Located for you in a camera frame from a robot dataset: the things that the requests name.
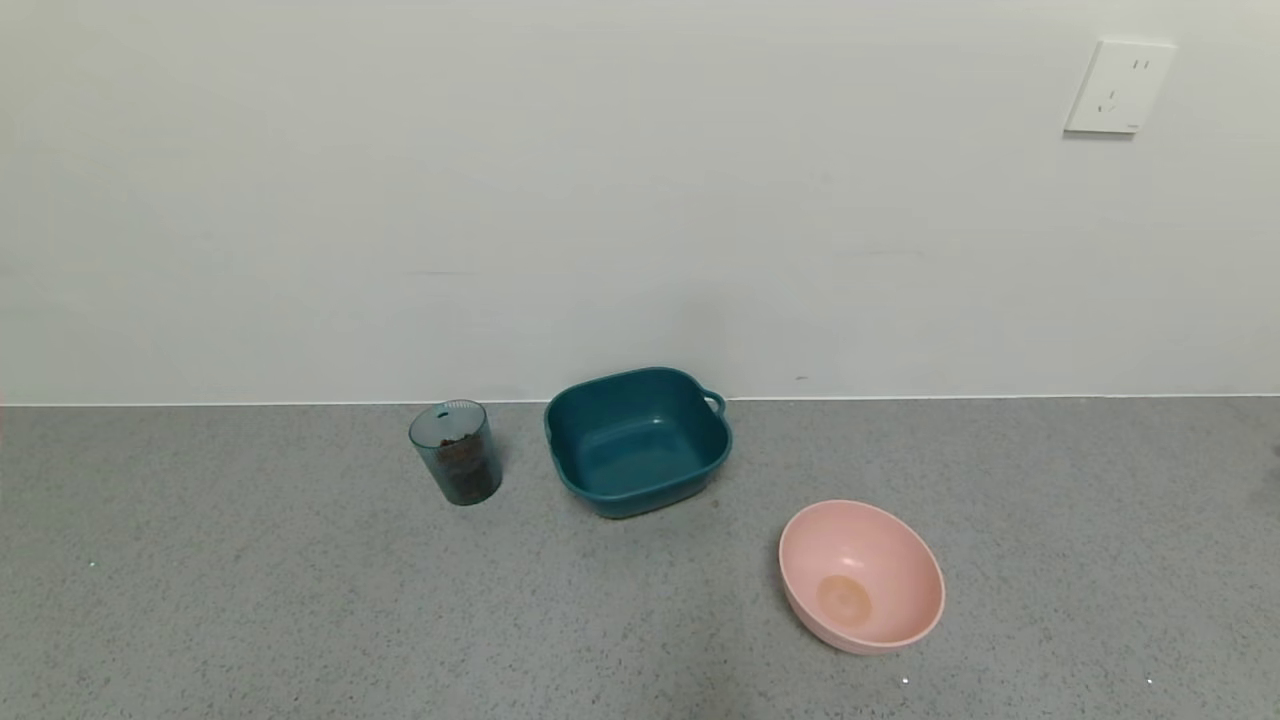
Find translucent grey-blue plastic cup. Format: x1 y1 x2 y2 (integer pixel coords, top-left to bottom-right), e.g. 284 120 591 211
408 400 502 506

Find brown solid pellets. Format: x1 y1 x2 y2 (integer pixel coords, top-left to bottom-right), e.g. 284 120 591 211
434 431 499 504

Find teal square plastic bowl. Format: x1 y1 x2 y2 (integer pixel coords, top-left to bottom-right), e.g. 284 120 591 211
543 366 733 519

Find pink round plastic bowl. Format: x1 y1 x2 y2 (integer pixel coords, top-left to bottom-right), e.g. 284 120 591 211
779 500 946 656

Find white wall power socket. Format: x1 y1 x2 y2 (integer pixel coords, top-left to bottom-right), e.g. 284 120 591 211
1063 39 1177 136

